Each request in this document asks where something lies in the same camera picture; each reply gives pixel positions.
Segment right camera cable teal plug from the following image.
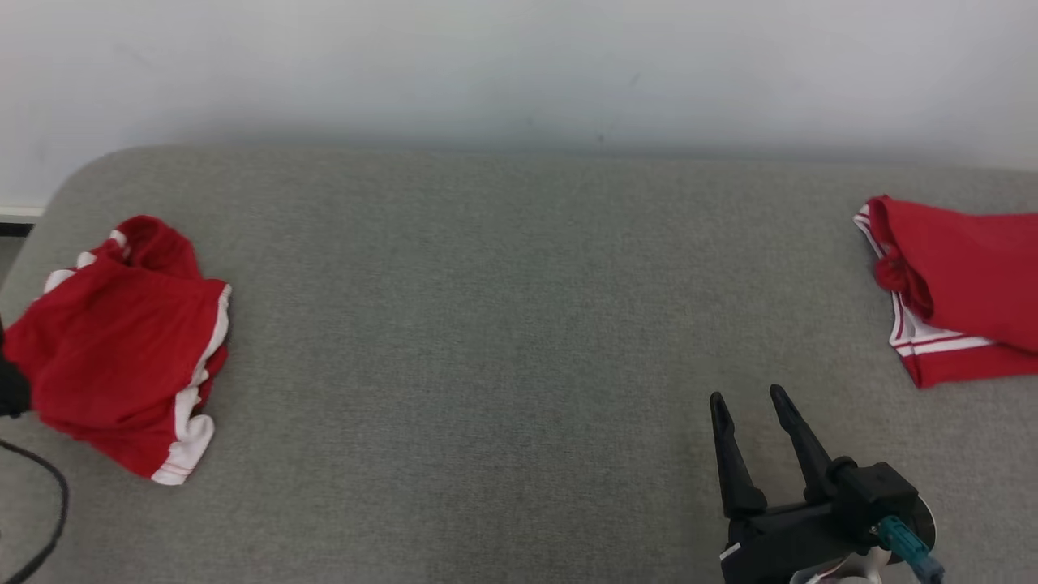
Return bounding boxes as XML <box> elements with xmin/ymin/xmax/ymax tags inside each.
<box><xmin>876</xmin><ymin>515</ymin><xmax>946</xmax><ymax>584</ymax></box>

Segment white wall skirting board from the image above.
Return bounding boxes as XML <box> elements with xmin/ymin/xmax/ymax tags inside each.
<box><xmin>0</xmin><ymin>205</ymin><xmax>46</xmax><ymax>238</ymax></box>

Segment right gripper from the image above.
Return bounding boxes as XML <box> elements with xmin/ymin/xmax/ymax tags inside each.
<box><xmin>710</xmin><ymin>384</ymin><xmax>882</xmax><ymax>584</ymax></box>

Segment red Bulls basketball jersey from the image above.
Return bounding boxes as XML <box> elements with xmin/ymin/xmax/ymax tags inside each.
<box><xmin>853</xmin><ymin>195</ymin><xmax>1038</xmax><ymax>389</ymax></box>

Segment red shorts with white trim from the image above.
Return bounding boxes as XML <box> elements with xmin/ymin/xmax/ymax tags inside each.
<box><xmin>2</xmin><ymin>215</ymin><xmax>234</xmax><ymax>487</ymax></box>

